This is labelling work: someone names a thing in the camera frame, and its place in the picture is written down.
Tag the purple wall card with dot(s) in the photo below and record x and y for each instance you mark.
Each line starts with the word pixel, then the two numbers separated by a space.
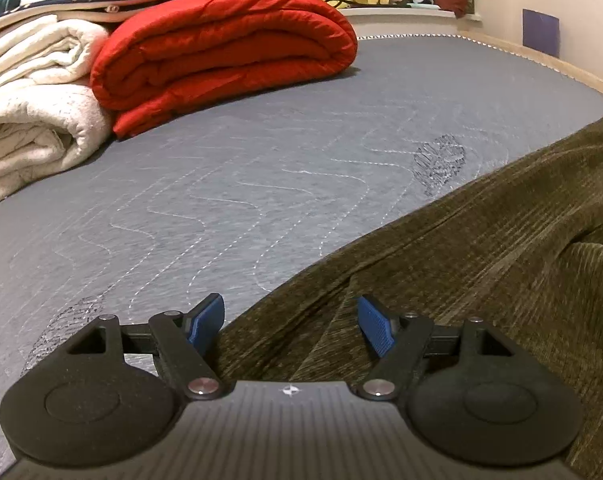
pixel 541 32

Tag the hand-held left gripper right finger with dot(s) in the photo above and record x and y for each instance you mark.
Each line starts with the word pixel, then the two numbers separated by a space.
pixel 376 327

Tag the wooden bed frame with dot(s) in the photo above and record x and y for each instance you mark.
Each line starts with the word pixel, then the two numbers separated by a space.
pixel 556 62

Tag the red folded quilt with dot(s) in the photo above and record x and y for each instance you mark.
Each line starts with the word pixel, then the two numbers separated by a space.
pixel 221 45

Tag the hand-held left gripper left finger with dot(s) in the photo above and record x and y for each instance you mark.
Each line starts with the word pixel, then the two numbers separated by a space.
pixel 206 321

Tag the white window sill platform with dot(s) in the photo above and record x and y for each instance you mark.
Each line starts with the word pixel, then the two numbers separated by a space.
pixel 401 20

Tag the white folded blanket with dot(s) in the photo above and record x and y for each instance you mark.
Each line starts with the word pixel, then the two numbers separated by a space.
pixel 31 110

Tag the grey quilted mattress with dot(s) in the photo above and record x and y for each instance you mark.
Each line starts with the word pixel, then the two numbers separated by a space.
pixel 231 185

